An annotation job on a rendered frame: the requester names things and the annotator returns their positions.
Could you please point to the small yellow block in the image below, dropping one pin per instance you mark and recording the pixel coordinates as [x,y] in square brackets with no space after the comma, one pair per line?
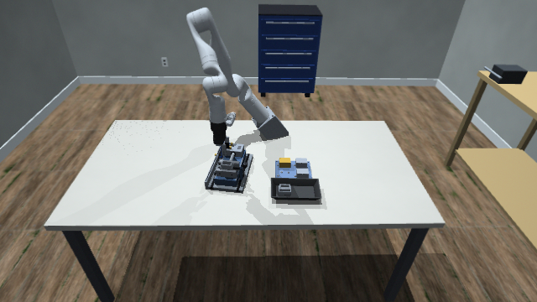
[284,162]

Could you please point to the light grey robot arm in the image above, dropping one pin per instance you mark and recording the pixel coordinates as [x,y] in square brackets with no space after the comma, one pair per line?
[216,61]

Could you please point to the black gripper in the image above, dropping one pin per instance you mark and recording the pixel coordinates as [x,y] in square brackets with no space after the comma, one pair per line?
[219,123]

